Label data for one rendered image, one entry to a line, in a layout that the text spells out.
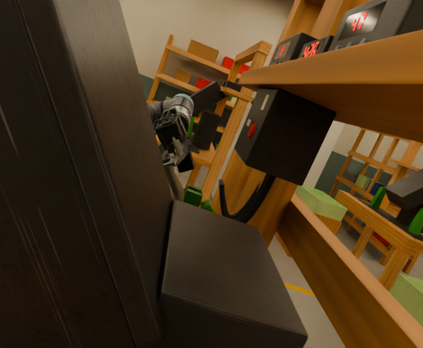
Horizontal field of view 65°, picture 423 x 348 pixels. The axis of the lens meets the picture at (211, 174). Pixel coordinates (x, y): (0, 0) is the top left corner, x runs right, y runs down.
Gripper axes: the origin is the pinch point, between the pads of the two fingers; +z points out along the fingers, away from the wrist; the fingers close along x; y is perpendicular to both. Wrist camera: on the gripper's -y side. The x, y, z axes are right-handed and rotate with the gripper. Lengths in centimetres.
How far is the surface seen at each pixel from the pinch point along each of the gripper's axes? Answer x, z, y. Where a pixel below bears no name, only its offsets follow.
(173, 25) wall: -128, -696, -51
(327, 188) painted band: 107, -619, -516
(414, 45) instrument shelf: 37, 43, 28
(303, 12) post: 45, -60, 11
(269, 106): 26.7, 10.6, 12.1
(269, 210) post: 19.9, 0.9, -19.6
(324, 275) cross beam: 28.5, 27.0, -15.0
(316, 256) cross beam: 28.0, 21.7, -15.7
